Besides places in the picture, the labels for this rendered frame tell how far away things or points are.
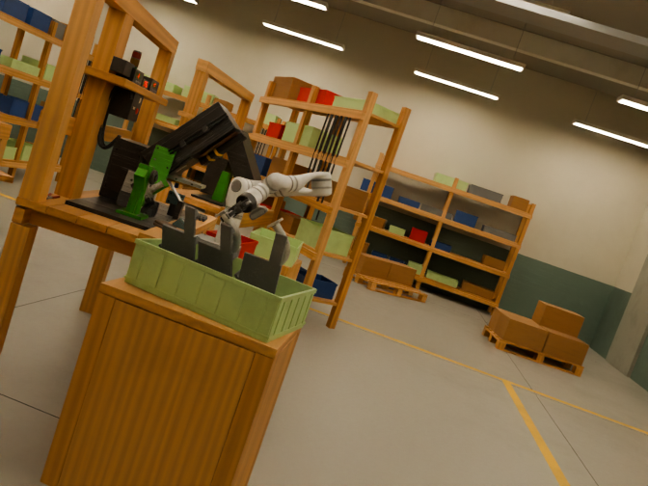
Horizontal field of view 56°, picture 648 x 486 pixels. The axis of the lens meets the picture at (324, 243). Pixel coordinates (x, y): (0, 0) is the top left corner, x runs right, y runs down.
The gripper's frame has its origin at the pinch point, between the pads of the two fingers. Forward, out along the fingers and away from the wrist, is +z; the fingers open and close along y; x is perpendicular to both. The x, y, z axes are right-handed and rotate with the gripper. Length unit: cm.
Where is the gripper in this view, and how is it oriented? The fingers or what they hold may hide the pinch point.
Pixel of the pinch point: (227, 216)
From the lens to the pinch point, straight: 228.1
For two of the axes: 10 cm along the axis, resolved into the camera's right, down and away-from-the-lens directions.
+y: 7.1, -3.5, -6.1
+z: -4.5, 4.5, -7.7
